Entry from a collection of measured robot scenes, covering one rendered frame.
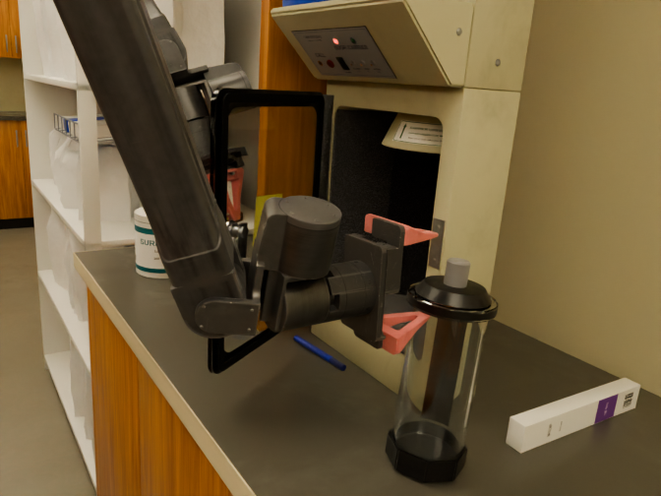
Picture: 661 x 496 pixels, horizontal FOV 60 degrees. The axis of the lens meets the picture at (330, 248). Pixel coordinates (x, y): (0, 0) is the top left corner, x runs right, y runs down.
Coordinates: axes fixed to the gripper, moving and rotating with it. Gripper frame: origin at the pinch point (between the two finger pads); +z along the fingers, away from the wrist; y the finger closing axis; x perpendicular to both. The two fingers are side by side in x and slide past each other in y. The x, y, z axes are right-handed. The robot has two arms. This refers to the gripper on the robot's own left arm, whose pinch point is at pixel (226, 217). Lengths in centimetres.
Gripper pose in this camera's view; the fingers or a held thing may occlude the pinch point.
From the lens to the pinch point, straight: 88.4
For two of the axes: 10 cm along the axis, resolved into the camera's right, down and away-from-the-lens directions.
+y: -8.4, 2.6, 4.7
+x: -4.2, 2.4, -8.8
